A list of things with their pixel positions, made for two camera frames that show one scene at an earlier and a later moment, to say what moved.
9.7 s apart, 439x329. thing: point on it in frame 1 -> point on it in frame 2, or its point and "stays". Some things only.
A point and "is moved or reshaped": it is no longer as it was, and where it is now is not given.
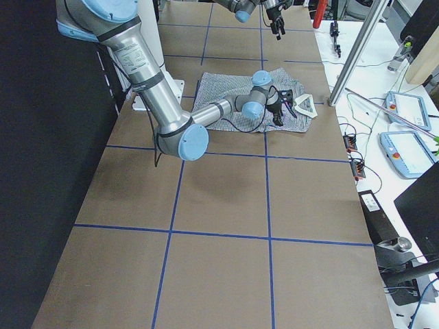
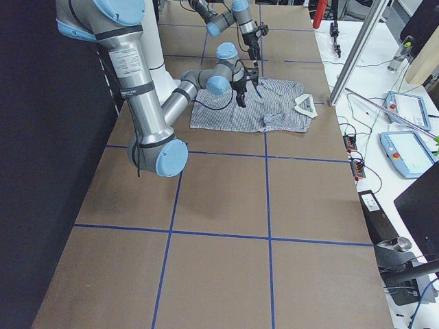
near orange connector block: [358, 169] stays
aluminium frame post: [358, 52] stays
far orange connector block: [350, 141] stays
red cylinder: [319, 11] stays
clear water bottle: [402, 55] stays
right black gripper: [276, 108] -> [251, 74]
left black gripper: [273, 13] -> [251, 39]
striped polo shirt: [213, 86] is moved or reshaped
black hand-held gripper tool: [334, 28] stays
